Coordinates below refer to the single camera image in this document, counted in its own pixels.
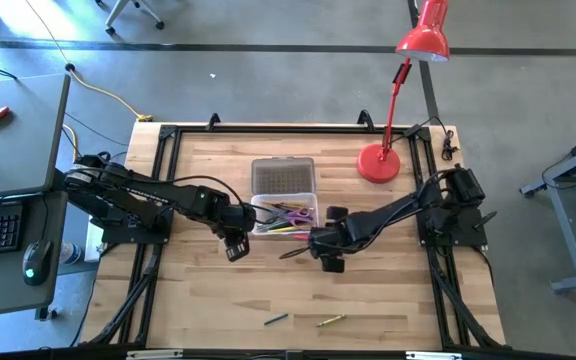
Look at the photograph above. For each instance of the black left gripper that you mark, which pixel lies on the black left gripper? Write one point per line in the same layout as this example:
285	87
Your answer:
235	222

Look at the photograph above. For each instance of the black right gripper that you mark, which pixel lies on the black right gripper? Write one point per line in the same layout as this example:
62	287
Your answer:
340	235

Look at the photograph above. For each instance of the teal pencil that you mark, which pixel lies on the teal pencil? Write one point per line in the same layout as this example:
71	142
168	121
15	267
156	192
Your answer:
268	226

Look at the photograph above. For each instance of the yellow highlighter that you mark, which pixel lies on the yellow highlighter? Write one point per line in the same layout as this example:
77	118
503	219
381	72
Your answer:
283	230

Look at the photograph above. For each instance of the translucent plastic supply box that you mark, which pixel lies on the translucent plastic supply box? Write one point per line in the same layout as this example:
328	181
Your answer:
283	177

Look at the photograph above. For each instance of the green Madisi pencil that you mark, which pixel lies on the green Madisi pencil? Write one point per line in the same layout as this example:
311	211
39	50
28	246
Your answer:
275	319

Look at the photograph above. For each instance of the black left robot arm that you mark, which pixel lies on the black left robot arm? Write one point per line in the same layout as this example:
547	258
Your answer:
143	192

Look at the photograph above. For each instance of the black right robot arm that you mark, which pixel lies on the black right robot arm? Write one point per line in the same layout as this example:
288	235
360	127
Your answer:
393	212

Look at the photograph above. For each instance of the red desk lamp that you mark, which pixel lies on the red desk lamp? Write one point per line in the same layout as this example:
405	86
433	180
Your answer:
378	165

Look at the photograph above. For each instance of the dark arched table clamp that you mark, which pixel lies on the dark arched table clamp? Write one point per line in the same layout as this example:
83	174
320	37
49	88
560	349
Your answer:
214	115
364	112

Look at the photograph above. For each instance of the blue white can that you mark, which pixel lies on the blue white can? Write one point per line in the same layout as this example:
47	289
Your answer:
70	253

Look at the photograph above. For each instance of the black computer mouse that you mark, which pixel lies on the black computer mouse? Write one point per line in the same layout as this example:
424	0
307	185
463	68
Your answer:
37	262

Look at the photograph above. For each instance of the grey desk top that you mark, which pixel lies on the grey desk top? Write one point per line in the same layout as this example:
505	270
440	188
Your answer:
18	140

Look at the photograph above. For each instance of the white office chair base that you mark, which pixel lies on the white office chair base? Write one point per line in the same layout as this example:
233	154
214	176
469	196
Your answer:
116	17

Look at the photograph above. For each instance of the black aluminium table frame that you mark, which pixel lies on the black aluminium table frame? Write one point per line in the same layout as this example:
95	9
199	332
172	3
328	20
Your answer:
293	130

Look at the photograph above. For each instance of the white metal bracket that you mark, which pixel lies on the white metal bracket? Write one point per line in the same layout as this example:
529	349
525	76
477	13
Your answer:
153	355
433	355

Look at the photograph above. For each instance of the grey table leg frame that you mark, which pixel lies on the grey table leg frame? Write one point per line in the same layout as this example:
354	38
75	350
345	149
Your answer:
568	240

